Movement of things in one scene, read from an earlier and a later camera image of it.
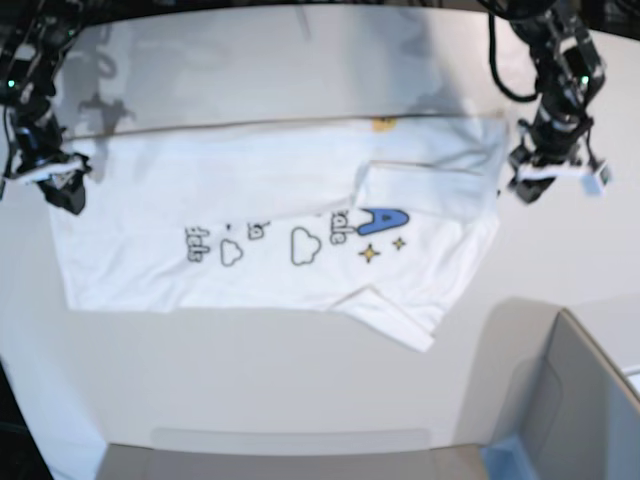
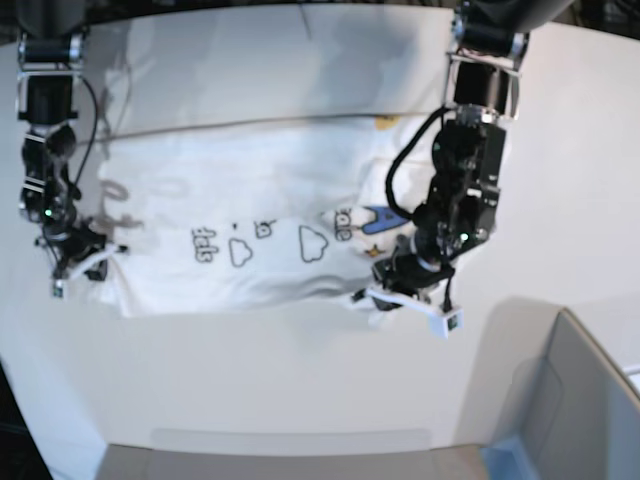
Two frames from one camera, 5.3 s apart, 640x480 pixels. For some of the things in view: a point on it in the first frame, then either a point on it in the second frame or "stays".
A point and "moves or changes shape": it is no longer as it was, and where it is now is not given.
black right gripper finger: x=65 y=190 to x=99 y=273
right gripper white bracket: x=591 y=175 to x=442 y=321
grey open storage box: x=566 y=407 stays
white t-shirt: x=391 y=220 moves or changes shape
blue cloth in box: x=507 y=460 stays
